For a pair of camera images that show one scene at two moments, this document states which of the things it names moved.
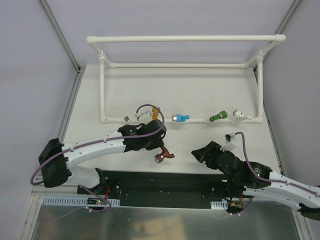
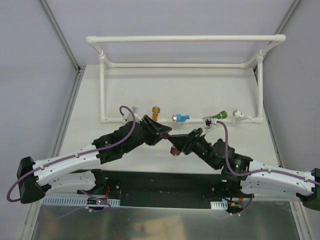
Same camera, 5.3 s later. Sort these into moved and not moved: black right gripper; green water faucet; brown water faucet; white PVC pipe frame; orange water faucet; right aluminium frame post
Moved: black right gripper; brown water faucet
Not moved: green water faucet; right aluminium frame post; white PVC pipe frame; orange water faucet
